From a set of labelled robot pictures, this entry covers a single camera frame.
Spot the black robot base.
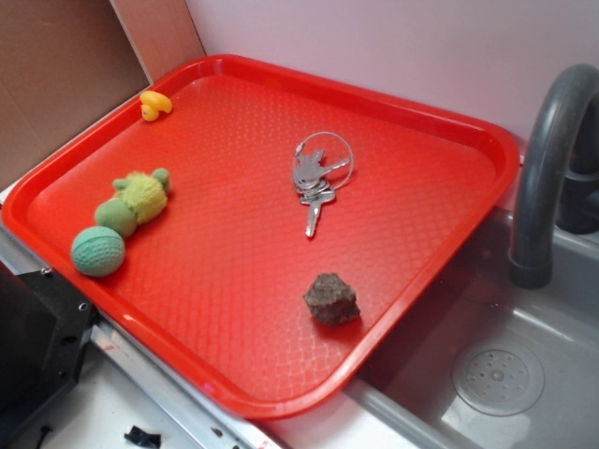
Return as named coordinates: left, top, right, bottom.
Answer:
left=1, top=267, right=95, bottom=448

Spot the brown rock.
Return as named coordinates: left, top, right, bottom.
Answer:
left=303, top=273, right=360, bottom=326

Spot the red plastic tray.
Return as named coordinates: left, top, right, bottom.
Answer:
left=2, top=56, right=519, bottom=419

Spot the silver key bunch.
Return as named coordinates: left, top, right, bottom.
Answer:
left=292, top=131, right=355, bottom=239

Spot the green plush toy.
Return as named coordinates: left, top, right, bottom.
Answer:
left=95, top=167, right=171, bottom=239

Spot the yellow rubber duck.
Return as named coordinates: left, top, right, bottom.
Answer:
left=139, top=90, right=173, bottom=122

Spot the green textured ball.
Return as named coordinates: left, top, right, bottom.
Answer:
left=71, top=226, right=125, bottom=277

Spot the grey toy sink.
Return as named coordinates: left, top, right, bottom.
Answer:
left=346, top=203, right=598, bottom=448

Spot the grey plastic faucet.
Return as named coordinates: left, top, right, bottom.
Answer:
left=508, top=64, right=598, bottom=289

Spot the black tape scrap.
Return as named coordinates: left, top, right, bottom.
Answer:
left=124, top=426, right=162, bottom=449

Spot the brown cardboard panel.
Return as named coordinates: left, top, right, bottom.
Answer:
left=1, top=1, right=205, bottom=189

